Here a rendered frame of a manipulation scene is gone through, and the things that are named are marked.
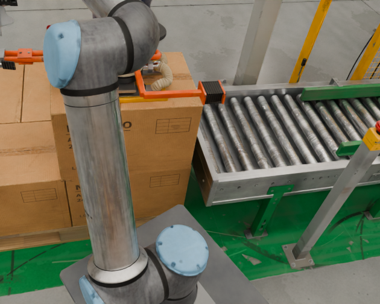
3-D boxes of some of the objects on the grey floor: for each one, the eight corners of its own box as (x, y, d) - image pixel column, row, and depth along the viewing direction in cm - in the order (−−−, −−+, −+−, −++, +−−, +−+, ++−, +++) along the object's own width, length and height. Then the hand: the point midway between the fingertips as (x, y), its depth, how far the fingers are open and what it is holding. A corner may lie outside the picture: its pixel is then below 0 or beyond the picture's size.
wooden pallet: (151, 114, 293) (152, 99, 283) (180, 226, 229) (183, 212, 218) (-24, 125, 262) (-30, 109, 252) (-47, 259, 198) (-57, 244, 188)
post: (300, 249, 229) (383, 126, 157) (305, 259, 225) (392, 137, 152) (290, 250, 227) (368, 127, 155) (295, 261, 223) (378, 139, 151)
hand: (0, 25), depth 133 cm, fingers open, 14 cm apart
